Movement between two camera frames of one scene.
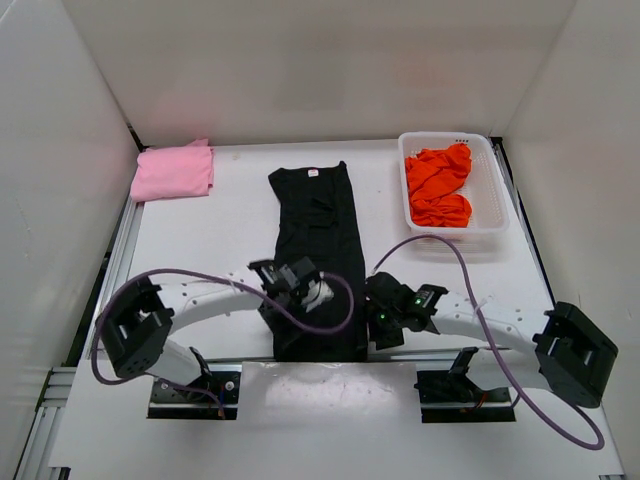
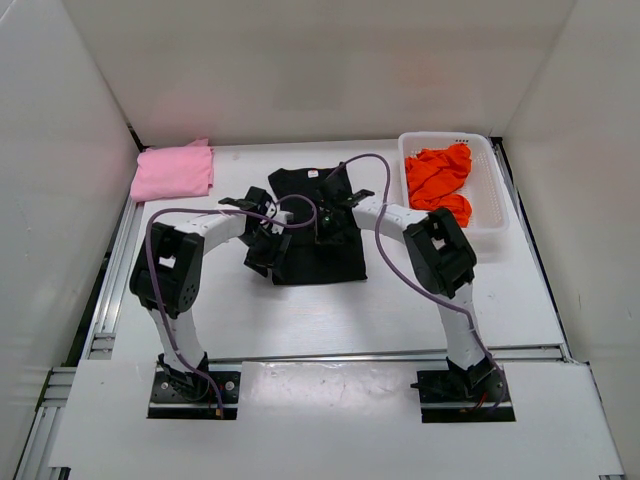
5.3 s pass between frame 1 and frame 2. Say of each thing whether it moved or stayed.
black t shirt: moved
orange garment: stayed
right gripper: moved
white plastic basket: stayed
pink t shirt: stayed
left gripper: moved
